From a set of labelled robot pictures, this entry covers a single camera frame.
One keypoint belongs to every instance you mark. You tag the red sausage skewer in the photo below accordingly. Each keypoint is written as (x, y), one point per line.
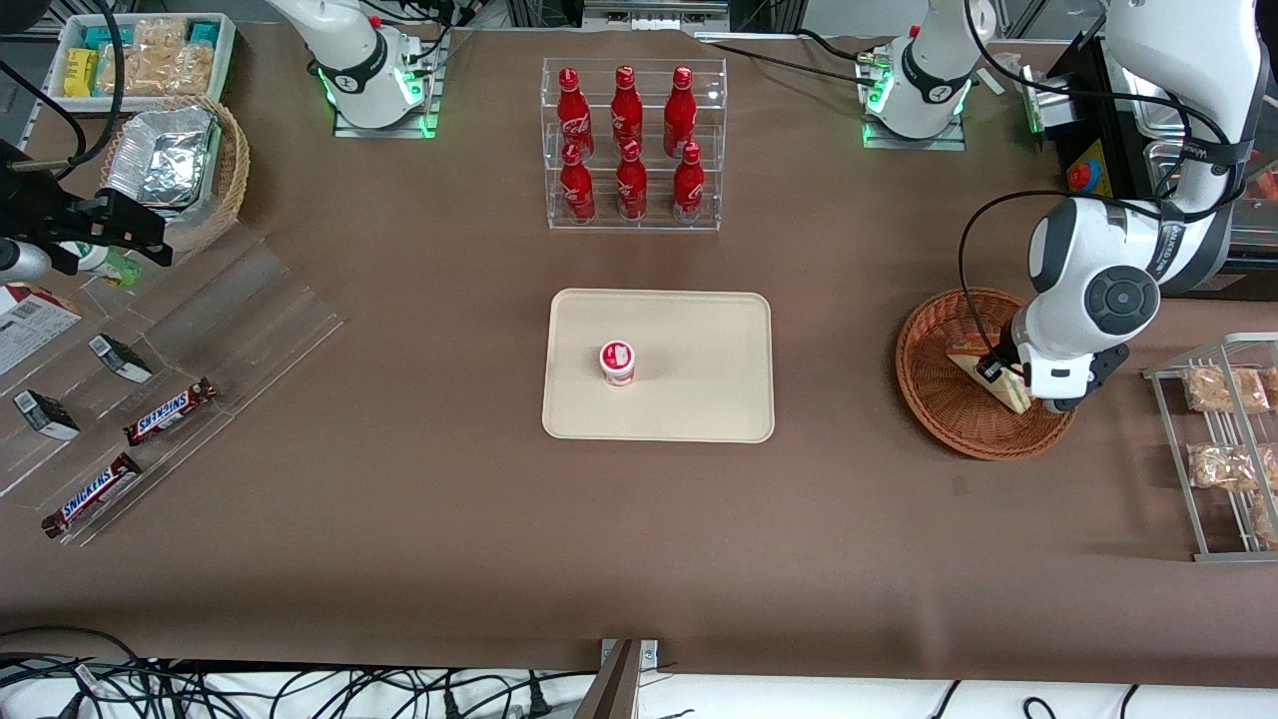
(1266, 185)

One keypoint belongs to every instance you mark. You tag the yellow snack packet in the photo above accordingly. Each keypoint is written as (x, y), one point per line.
(80, 72)

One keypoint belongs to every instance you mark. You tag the green white small bottle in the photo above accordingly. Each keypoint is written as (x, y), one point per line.
(105, 265)

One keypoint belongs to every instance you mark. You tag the red white printed box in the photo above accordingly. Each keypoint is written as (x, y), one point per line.
(30, 330)

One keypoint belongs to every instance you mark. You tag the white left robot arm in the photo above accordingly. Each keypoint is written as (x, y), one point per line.
(1088, 260)

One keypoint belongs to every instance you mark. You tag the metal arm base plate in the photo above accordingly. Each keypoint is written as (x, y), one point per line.
(914, 145)
(384, 132)

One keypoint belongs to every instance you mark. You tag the beige plastic tray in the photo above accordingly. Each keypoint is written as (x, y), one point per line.
(689, 340)

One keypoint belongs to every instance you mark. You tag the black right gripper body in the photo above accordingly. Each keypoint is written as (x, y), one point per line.
(38, 216)

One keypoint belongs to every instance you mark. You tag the aluminium foil tray stack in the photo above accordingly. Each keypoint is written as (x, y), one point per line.
(160, 155)

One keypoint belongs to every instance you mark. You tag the red white yogurt cup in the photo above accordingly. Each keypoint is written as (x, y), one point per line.
(617, 361)

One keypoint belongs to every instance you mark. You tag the brown round wicker basket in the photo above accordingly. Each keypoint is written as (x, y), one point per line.
(939, 399)

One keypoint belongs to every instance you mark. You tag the small black white box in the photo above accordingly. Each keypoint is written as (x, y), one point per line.
(120, 358)
(45, 414)

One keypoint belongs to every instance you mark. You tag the teal snack packet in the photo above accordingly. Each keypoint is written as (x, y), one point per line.
(203, 32)
(100, 38)

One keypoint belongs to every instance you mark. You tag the black food warmer appliance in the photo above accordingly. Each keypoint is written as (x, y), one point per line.
(1093, 165)

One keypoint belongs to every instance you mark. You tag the tan wicker basket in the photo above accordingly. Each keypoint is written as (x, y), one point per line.
(235, 170)

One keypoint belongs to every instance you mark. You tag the triangle vegetable sandwich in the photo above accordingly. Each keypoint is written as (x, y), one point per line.
(1008, 394)

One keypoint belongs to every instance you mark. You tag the clear acrylic stepped display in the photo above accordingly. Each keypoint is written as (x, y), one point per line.
(250, 300)

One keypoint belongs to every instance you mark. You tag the clear rice cracker pack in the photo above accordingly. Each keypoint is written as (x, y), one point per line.
(1223, 467)
(1266, 519)
(1268, 467)
(1226, 389)
(1272, 384)

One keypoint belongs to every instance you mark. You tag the aluminium frame profile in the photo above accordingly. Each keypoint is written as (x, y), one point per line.
(654, 12)

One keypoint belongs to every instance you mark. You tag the red cola bottle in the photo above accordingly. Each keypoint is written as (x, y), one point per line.
(680, 108)
(571, 110)
(688, 185)
(631, 185)
(626, 105)
(577, 190)

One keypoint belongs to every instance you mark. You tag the aluminium corner bracket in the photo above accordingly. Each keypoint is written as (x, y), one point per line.
(651, 654)

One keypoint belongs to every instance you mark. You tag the stainless steel pan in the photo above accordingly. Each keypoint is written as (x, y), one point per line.
(1153, 115)
(1163, 165)

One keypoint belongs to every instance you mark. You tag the clear acrylic bottle rack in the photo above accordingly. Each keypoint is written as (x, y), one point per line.
(649, 225)

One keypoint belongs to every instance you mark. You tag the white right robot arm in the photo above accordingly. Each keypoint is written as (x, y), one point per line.
(349, 60)

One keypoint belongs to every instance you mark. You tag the Snickers chocolate bar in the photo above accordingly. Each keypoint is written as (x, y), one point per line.
(92, 494)
(170, 411)

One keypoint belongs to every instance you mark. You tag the white plastic tub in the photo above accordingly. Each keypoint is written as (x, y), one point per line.
(228, 50)

